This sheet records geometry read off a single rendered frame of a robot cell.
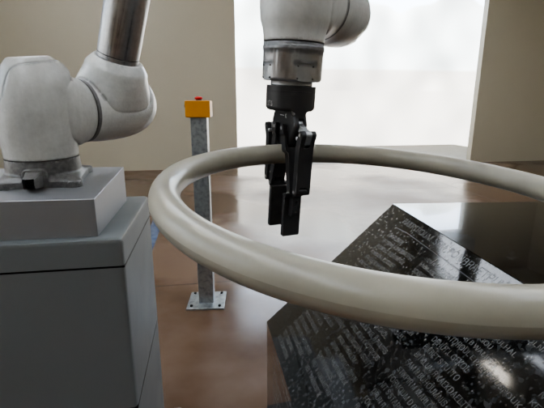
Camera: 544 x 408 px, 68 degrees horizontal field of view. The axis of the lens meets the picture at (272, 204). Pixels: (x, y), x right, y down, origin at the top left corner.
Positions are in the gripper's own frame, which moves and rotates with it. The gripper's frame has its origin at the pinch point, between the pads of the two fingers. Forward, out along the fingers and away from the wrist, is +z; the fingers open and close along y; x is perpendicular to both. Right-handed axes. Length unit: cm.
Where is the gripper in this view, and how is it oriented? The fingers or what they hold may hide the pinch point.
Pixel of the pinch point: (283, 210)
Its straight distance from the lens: 66.8
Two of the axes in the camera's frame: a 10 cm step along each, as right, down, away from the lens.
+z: -0.5, 9.5, 3.0
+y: 4.1, 2.9, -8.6
